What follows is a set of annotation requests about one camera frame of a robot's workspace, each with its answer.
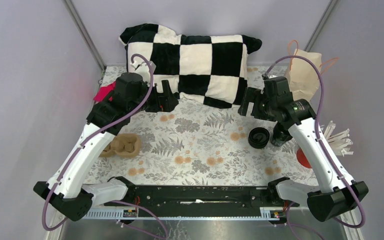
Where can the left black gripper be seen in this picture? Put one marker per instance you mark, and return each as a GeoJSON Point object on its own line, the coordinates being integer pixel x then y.
{"type": "Point", "coordinates": [166, 103]}

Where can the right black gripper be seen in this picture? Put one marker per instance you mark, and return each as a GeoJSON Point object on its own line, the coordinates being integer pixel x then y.
{"type": "Point", "coordinates": [254, 95]}

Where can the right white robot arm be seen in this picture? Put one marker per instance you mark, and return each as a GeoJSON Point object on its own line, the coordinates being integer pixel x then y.
{"type": "Point", "coordinates": [337, 192]}

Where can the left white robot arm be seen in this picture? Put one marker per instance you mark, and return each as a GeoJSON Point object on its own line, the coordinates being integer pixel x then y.
{"type": "Point", "coordinates": [66, 190]}

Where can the stack of black cups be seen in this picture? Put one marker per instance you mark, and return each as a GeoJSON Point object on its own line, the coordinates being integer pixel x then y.
{"type": "Point", "coordinates": [280, 135]}

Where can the black white checkered pillow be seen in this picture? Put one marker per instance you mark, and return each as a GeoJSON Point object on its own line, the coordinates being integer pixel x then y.
{"type": "Point", "coordinates": [211, 70]}

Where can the floral table mat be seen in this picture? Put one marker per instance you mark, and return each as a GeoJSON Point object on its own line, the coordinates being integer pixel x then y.
{"type": "Point", "coordinates": [200, 145]}

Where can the pink cloth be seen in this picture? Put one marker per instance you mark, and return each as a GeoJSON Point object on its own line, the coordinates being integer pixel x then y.
{"type": "Point", "coordinates": [103, 92]}

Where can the brown cardboard cup carrier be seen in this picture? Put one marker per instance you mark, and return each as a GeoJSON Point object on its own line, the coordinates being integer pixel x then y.
{"type": "Point", "coordinates": [125, 145]}

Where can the brown paper bag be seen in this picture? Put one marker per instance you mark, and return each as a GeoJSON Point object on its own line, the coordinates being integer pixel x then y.
{"type": "Point", "coordinates": [302, 78]}

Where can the red cup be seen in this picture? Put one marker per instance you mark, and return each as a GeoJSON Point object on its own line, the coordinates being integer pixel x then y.
{"type": "Point", "coordinates": [302, 159]}

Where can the white wrapped straws bundle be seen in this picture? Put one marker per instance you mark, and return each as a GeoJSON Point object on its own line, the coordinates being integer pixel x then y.
{"type": "Point", "coordinates": [340, 142]}

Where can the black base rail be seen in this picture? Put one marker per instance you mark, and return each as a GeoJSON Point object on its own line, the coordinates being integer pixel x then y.
{"type": "Point", "coordinates": [204, 202]}

